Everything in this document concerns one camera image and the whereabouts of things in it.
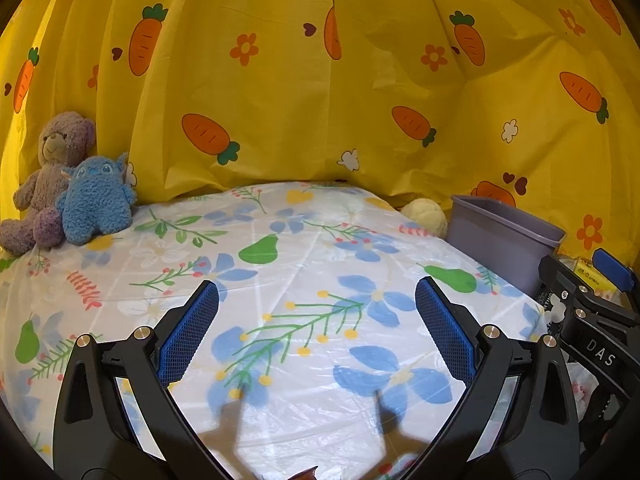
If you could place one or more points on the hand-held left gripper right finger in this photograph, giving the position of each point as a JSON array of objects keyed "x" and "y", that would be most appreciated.
[{"x": 445, "y": 330}]

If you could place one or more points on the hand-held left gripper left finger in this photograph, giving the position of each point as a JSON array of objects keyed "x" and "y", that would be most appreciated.
[{"x": 187, "y": 330}]

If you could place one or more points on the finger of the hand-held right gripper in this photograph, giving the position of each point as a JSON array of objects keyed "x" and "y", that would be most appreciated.
[
  {"x": 612, "y": 266},
  {"x": 575, "y": 300}
]

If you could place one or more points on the grey plastic bin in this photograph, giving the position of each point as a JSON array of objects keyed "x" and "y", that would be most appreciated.
[{"x": 495, "y": 250}]

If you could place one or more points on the yellow tissue pack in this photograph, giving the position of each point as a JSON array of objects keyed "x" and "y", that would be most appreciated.
[{"x": 592, "y": 275}]

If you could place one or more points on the black printed box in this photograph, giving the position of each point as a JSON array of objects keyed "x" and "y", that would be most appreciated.
[{"x": 550, "y": 305}]

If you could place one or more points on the cream plush ball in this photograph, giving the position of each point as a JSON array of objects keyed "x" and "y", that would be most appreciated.
[{"x": 425, "y": 217}]

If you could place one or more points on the floral plastic tablecloth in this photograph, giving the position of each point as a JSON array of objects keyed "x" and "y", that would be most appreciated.
[{"x": 310, "y": 270}]

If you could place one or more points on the blue plush toy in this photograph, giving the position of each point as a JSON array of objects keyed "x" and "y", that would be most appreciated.
[{"x": 95, "y": 205}]

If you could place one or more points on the purple teddy bear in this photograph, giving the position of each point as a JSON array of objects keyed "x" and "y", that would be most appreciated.
[{"x": 45, "y": 180}]

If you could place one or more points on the yellow carrot print curtain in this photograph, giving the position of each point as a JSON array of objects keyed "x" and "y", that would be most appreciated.
[{"x": 300, "y": 85}]

